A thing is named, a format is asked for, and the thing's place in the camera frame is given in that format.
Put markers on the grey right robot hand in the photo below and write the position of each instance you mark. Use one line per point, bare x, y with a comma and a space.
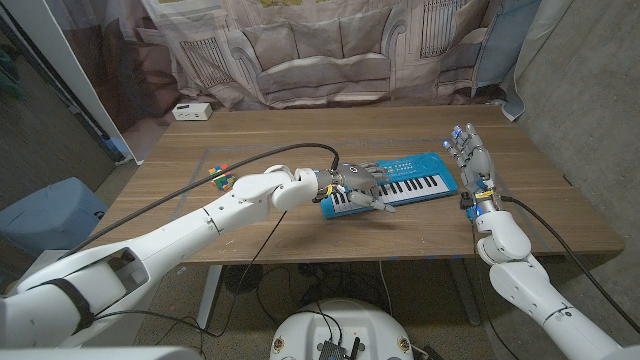
477, 165

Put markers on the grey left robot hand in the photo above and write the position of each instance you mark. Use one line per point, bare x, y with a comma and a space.
355, 179

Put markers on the blue toy piano keyboard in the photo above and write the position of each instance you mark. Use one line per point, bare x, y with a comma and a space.
425, 172

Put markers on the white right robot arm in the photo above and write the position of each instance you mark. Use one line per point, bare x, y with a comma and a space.
520, 280

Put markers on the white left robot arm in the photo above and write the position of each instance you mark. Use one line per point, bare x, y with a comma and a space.
170, 240

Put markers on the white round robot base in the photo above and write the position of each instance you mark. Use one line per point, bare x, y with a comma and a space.
310, 325

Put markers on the multicoloured rubik's cube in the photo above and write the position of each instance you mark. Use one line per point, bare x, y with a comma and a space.
221, 176

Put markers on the grey table leg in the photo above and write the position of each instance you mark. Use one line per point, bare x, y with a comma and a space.
465, 295

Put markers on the printed sofa room backdrop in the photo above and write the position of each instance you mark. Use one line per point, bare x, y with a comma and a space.
320, 50

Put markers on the black round floor fan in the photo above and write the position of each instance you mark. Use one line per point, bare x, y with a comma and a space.
242, 278

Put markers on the black antenna module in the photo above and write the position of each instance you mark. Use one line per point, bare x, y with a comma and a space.
332, 350

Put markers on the white power strip box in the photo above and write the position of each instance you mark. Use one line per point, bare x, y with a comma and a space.
192, 111

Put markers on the white table leg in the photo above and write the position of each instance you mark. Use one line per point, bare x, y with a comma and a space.
209, 295

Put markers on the blue-grey plastic bin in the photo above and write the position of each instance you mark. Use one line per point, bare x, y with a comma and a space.
50, 215

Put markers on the white slanted partition post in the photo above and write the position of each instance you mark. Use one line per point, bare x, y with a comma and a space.
55, 55

